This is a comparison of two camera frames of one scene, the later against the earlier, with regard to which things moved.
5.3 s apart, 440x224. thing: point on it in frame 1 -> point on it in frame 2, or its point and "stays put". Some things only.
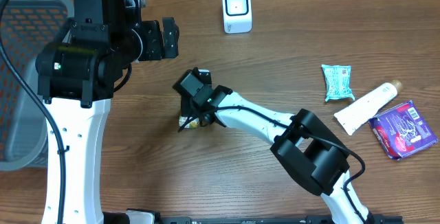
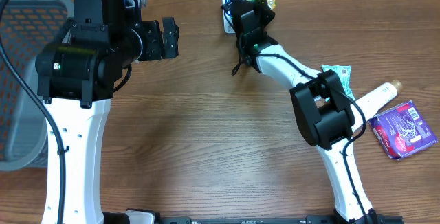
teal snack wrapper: x=337 y=80 stays put
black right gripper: x=192 y=108 -> x=262 y=12
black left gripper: x=157 y=48 stays put
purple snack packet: x=402 y=130 stays put
